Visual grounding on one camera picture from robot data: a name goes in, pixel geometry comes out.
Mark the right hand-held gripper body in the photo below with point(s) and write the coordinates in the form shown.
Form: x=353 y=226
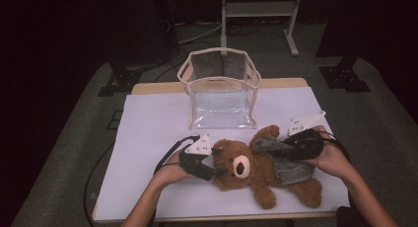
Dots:
x=305 y=144

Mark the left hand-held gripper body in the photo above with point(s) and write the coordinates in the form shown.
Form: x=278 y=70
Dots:
x=192 y=163

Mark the grey fuzzy doll garment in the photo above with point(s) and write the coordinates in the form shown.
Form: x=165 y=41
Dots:
x=292 y=171

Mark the brown teddy bear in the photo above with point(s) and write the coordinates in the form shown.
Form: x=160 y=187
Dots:
x=259 y=177

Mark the clear plastic bag beige trim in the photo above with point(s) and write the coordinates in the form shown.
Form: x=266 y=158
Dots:
x=220 y=108

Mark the person's left hand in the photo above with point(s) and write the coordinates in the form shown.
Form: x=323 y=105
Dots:
x=171 y=172

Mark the person's right hand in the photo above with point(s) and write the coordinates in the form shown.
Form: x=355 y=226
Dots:
x=333 y=161

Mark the black stand base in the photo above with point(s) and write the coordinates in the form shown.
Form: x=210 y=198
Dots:
x=120 y=82
x=345 y=79

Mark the black floor box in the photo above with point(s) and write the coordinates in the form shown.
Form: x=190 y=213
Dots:
x=115 y=120

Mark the white metal stand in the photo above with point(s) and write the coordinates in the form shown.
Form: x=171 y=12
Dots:
x=259 y=9

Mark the black upright stand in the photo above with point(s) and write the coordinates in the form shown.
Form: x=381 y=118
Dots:
x=168 y=23

